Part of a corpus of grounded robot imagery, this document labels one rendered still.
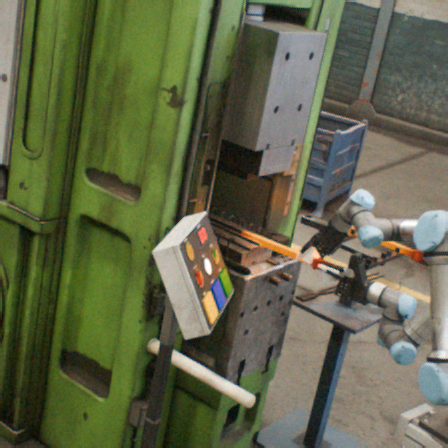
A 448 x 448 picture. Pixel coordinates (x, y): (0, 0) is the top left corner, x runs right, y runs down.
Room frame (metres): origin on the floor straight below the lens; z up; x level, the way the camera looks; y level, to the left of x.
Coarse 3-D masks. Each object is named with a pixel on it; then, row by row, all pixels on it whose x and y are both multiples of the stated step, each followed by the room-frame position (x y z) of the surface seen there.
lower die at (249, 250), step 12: (216, 216) 3.04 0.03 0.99; (216, 228) 2.91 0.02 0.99; (228, 228) 2.90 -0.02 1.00; (240, 228) 2.95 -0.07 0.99; (228, 240) 2.82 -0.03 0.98; (240, 240) 2.83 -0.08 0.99; (252, 240) 2.83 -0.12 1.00; (228, 252) 2.76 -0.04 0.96; (240, 252) 2.74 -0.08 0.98; (252, 252) 2.78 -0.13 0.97; (264, 252) 2.85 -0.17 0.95; (252, 264) 2.79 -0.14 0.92
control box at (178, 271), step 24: (192, 216) 2.44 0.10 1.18; (168, 240) 2.21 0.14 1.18; (192, 240) 2.25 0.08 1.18; (216, 240) 2.45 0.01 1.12; (168, 264) 2.13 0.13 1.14; (192, 264) 2.18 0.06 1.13; (216, 264) 2.37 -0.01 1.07; (168, 288) 2.13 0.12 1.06; (192, 288) 2.12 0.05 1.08; (192, 312) 2.12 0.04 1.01; (192, 336) 2.11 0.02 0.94
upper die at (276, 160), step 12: (228, 144) 2.81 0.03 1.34; (228, 156) 2.81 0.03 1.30; (240, 156) 2.78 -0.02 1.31; (252, 156) 2.75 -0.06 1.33; (264, 156) 2.74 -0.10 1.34; (276, 156) 2.80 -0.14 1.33; (288, 156) 2.87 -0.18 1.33; (240, 168) 2.77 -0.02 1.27; (252, 168) 2.74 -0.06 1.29; (264, 168) 2.75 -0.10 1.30; (276, 168) 2.81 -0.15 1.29; (288, 168) 2.88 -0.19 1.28
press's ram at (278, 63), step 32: (256, 32) 2.74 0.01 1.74; (288, 32) 2.73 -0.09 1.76; (320, 32) 2.92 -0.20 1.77; (256, 64) 2.72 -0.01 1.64; (288, 64) 2.76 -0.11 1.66; (256, 96) 2.71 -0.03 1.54; (288, 96) 2.80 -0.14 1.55; (224, 128) 2.77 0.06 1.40; (256, 128) 2.69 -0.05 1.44; (288, 128) 2.83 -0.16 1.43
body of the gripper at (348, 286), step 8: (344, 272) 2.62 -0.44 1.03; (352, 272) 2.64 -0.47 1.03; (344, 280) 2.59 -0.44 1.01; (352, 280) 2.58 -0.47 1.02; (336, 288) 2.61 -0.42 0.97; (344, 288) 2.60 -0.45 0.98; (352, 288) 2.59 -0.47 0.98; (360, 288) 2.58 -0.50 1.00; (368, 288) 2.55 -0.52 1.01; (344, 296) 2.59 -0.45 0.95; (352, 296) 2.59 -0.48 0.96; (360, 296) 2.57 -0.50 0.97
